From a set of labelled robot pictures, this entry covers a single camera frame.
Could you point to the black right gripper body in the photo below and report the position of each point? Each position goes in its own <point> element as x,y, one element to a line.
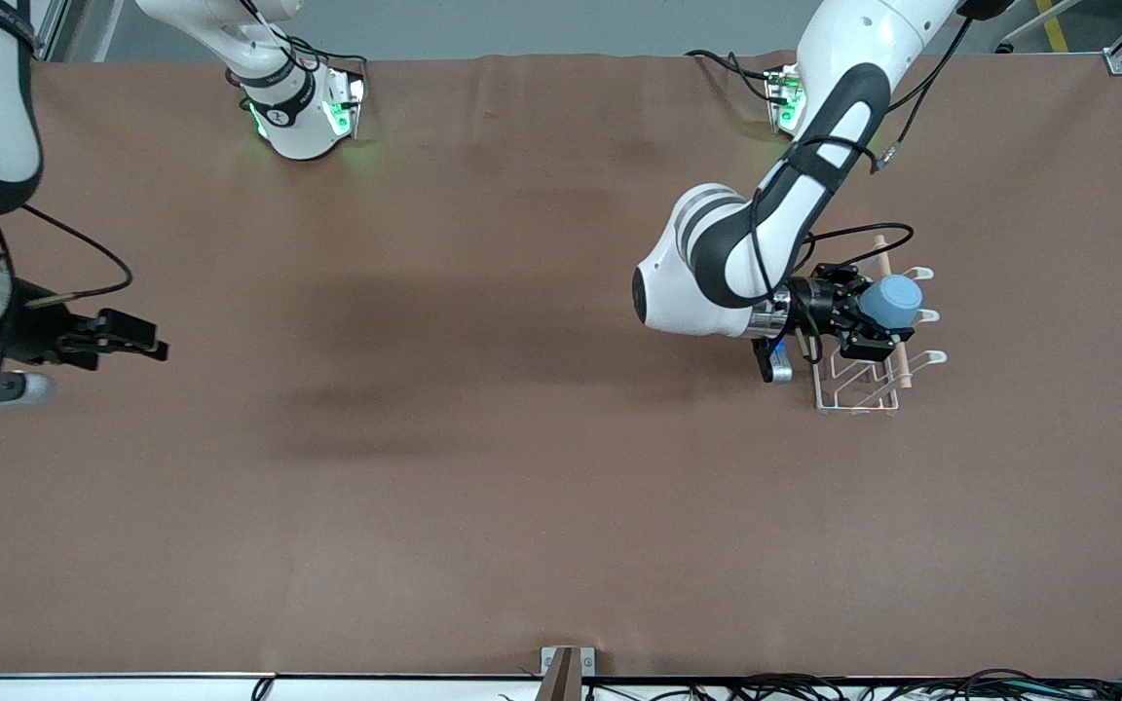
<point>33,331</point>

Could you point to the blue plastic cup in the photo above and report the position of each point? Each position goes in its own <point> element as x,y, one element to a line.
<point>892,302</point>

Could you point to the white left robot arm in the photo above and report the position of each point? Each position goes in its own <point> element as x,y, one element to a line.
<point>688,282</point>

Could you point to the brown table cover mat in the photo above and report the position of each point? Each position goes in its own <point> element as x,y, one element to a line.
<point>483,487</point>

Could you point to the white metal bar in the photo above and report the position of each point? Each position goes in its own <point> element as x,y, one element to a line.
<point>1033,24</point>

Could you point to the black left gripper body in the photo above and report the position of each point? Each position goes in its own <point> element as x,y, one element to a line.
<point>822,301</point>

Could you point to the metal table edge bracket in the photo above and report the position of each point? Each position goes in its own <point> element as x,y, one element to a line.
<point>566,672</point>

